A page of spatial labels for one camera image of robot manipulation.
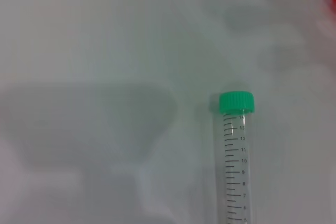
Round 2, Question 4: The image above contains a green capped clear test tube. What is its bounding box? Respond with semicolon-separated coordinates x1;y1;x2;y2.
214;90;256;224

